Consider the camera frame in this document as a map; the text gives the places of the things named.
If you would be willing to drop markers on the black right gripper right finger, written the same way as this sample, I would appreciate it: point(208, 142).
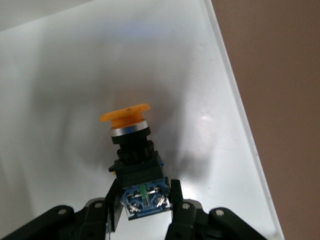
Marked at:
point(183, 215)

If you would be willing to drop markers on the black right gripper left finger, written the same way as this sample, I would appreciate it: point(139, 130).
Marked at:
point(100, 215)

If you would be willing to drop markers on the orange mushroom push button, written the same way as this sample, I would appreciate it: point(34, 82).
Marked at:
point(135, 155)

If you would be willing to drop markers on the white tray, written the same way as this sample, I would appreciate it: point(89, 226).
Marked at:
point(75, 87)

